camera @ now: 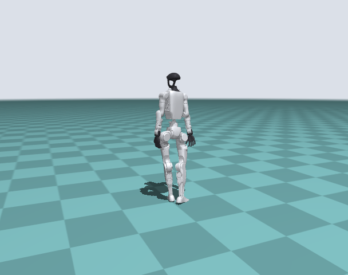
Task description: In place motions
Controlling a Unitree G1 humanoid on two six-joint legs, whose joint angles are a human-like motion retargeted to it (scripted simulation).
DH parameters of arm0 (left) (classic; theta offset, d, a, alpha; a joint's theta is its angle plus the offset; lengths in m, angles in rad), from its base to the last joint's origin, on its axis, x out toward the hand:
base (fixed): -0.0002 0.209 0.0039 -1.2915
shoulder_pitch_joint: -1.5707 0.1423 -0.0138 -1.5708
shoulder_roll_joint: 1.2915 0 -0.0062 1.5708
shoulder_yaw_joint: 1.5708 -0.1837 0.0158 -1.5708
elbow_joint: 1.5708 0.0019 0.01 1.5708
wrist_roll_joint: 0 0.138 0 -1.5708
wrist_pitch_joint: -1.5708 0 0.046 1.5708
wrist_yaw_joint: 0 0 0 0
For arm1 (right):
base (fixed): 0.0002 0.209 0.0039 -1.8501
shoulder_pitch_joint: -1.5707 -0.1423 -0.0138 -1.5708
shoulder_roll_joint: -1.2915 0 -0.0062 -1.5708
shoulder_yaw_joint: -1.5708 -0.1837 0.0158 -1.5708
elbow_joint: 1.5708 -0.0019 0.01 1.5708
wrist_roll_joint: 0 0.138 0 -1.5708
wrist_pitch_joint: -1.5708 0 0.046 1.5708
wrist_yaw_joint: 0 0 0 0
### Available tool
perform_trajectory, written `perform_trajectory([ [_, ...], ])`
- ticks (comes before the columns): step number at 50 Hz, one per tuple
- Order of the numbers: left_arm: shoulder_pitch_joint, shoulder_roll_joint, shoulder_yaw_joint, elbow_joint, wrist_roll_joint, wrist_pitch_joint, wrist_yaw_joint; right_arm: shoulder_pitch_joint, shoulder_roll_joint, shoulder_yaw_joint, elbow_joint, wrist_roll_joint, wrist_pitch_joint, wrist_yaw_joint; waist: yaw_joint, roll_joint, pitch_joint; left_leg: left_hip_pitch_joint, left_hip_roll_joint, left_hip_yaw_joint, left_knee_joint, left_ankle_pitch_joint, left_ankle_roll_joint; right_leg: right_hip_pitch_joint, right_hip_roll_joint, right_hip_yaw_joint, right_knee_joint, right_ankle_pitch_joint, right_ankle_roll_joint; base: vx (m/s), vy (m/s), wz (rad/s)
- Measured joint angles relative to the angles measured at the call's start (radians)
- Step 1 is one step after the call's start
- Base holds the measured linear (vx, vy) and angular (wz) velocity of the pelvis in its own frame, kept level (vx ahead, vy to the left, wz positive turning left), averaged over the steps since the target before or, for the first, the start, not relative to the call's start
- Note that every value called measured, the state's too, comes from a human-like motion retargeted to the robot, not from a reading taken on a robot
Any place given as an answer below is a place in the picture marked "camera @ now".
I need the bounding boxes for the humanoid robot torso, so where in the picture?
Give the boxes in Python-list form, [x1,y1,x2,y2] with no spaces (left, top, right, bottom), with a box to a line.
[164,89,184,139]

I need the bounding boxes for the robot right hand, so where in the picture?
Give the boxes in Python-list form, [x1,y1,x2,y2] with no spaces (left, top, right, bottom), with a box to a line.
[186,129,196,146]

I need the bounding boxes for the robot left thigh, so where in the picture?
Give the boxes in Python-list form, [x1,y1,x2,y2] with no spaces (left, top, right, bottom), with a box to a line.
[159,131,173,172]

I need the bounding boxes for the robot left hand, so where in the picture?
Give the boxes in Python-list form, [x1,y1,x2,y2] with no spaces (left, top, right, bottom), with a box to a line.
[154,131,161,148]

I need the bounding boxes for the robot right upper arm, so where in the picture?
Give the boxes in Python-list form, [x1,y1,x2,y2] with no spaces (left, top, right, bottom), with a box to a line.
[182,93,189,118]

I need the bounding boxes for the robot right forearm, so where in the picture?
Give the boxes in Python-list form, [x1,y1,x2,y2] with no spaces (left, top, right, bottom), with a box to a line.
[184,115,191,133]

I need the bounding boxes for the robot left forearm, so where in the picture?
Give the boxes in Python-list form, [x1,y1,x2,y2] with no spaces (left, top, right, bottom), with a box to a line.
[155,111,163,135]

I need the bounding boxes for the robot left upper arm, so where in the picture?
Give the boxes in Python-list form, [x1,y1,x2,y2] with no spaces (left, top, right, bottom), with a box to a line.
[158,92,169,117]

